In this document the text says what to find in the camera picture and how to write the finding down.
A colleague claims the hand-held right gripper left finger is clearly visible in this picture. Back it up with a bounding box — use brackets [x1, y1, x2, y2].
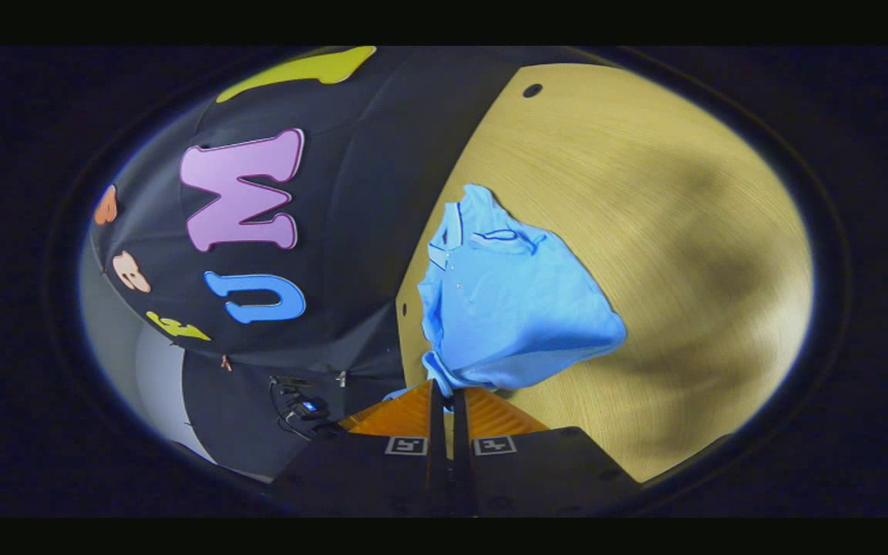
[271, 379, 449, 517]

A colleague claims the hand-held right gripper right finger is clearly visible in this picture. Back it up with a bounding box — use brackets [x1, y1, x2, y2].
[452, 385, 641, 517]

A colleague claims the black backdrop cloth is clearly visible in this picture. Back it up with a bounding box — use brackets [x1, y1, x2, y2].
[89, 46, 522, 479]

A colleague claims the light blue T-shirt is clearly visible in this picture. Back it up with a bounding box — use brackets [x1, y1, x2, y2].
[382, 183, 628, 402]

